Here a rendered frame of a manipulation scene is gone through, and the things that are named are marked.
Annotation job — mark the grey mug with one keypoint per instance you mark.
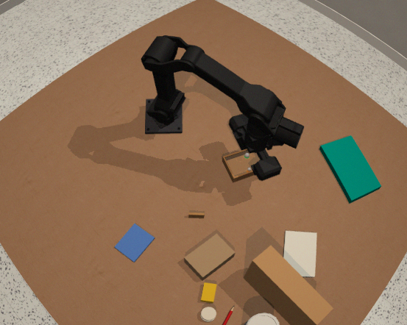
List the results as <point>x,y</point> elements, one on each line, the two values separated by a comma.
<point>262,319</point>

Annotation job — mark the tan flat rectangular box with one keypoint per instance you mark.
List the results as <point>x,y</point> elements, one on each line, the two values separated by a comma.
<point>209,257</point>

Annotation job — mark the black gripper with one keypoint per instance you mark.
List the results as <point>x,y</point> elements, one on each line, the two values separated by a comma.
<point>267,166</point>

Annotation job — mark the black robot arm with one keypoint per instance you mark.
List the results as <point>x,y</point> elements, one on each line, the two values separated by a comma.
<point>261,106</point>

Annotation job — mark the yellow rectangular block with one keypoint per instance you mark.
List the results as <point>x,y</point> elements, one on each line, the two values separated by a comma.
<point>208,292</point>

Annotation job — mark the blue flat rectangular pad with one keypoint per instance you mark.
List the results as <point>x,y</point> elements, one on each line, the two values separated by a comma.
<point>134,242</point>

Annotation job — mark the teal flat rectangular block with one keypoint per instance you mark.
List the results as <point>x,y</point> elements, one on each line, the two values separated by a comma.
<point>350,168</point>

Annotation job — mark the brown rectangular block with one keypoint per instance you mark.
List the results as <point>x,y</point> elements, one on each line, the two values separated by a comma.
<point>285,289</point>

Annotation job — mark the wooden ball tray with clear cover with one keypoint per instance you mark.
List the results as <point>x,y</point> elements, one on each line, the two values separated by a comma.
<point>238,164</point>

